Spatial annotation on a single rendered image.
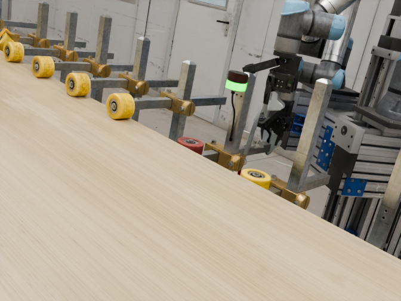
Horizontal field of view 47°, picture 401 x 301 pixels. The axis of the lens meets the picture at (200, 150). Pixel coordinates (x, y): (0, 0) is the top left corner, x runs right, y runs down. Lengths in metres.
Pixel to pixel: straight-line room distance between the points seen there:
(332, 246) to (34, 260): 0.57
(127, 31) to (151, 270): 5.49
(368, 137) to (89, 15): 5.60
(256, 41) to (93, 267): 4.05
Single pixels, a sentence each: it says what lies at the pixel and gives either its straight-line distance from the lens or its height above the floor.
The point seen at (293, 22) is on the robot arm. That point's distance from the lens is 1.42.
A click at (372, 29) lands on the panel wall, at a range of 4.07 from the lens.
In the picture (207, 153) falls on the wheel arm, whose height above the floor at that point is 0.86.
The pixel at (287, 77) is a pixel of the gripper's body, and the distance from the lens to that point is 1.43.
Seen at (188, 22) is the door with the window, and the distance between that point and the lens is 5.31.
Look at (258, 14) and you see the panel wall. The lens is 4.67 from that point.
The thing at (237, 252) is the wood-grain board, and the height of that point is 0.90.
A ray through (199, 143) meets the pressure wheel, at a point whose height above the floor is 0.91.
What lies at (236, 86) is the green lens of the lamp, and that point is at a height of 1.09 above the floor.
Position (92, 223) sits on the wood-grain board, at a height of 0.90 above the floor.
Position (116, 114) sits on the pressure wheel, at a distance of 1.45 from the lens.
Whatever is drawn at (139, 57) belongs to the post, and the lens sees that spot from 1.73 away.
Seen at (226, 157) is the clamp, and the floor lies 0.86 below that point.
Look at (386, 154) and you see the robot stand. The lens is 1.76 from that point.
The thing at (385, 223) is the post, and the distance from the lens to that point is 1.22.
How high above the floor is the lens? 1.33
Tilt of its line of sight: 19 degrees down
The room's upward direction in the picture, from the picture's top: 12 degrees clockwise
